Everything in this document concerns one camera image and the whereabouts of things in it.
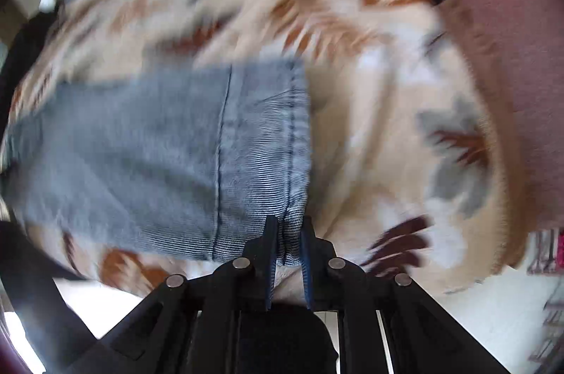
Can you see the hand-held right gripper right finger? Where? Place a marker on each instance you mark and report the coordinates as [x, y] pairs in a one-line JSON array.
[[307, 272]]

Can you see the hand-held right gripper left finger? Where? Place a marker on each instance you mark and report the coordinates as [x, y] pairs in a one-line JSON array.
[[269, 268]]

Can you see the grey denim jacket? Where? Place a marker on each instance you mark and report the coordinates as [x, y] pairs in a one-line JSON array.
[[154, 158]]

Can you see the cream leaf-print blanket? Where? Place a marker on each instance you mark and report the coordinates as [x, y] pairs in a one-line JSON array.
[[374, 101]]

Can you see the striped floor rug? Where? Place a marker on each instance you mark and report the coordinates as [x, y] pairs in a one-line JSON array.
[[546, 255]]

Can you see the pink sofa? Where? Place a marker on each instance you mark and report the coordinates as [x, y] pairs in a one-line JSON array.
[[506, 26]]

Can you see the black fleece cloth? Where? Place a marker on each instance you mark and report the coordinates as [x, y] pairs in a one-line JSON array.
[[22, 48]]

